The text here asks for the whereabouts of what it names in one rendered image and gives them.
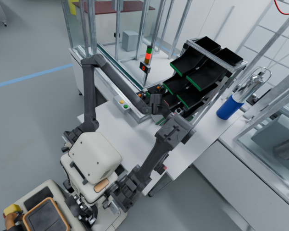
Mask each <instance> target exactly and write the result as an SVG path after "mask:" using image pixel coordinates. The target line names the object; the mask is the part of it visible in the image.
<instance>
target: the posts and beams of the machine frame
mask: <svg viewBox="0 0 289 231"><path fill-rule="evenodd" d="M192 1H193V0H187V3H186V6H185V9H184V11H183V15H182V18H181V21H180V23H179V26H178V29H177V32H176V35H175V38H174V41H173V44H172V47H171V50H170V53H169V56H168V59H169V60H171V58H172V55H173V53H174V50H175V48H176V45H177V42H178V39H179V36H180V34H181V31H182V29H183V25H184V23H185V20H186V17H187V14H188V12H189V9H190V6H191V4H192Z"/></svg>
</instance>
